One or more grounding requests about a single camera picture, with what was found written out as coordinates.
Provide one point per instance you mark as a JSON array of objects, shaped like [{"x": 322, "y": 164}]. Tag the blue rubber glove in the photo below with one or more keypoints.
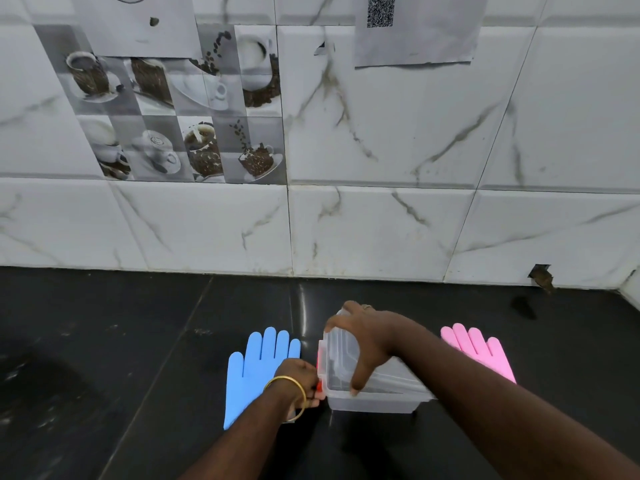
[{"x": 250, "y": 374}]

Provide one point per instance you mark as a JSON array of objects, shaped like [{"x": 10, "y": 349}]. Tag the gold bangle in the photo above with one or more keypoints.
[{"x": 285, "y": 378}]

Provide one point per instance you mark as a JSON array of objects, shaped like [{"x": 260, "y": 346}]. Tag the clear plastic container base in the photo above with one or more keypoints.
[{"x": 370, "y": 402}]

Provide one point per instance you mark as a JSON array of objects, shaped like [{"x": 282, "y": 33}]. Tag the person's left fingers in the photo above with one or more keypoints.
[{"x": 311, "y": 382}]

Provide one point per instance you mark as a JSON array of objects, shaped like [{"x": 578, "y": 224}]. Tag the person's right thumb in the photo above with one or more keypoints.
[{"x": 361, "y": 375}]

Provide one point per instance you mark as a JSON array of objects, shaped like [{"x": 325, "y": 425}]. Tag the person's right hand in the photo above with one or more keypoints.
[{"x": 380, "y": 334}]

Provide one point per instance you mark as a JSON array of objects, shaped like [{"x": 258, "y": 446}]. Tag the person's left hand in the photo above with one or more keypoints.
[{"x": 295, "y": 372}]

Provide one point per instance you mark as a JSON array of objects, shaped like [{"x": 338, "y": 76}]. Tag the paper sheet with code print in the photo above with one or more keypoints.
[{"x": 420, "y": 29}]

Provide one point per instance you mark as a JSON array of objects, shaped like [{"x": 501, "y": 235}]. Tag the person's left forearm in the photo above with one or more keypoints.
[{"x": 240, "y": 444}]

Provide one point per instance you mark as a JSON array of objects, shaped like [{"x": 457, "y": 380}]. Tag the coffee print wall tile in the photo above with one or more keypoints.
[{"x": 165, "y": 119}]

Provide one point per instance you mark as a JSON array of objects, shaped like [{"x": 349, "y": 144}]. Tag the person's right forearm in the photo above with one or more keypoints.
[{"x": 500, "y": 414}]

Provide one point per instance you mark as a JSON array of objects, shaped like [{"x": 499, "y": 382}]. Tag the pink rubber glove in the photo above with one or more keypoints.
[{"x": 480, "y": 347}]

